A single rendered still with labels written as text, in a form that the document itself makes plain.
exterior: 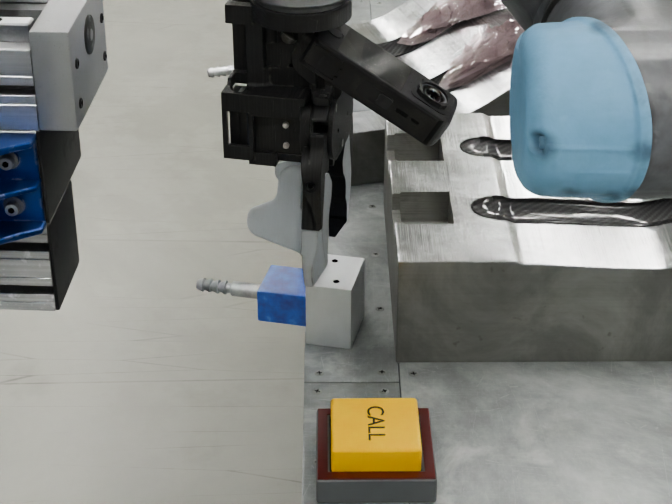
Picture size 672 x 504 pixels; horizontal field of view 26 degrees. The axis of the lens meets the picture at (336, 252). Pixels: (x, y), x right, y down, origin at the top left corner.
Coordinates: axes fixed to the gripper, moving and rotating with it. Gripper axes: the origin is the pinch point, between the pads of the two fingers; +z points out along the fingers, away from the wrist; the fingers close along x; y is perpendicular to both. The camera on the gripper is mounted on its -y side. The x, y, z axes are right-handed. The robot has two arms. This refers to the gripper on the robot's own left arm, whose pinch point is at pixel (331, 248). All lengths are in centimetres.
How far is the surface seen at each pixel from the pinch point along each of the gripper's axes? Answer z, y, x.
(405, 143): -0.6, -2.4, -18.2
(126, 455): 87, 51, -77
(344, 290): 2.1, -1.6, 2.3
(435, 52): 0.8, -1.1, -42.5
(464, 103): 1.4, -5.6, -32.1
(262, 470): 87, 29, -78
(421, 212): 0.3, -5.6, -7.9
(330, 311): 4.2, -0.5, 2.3
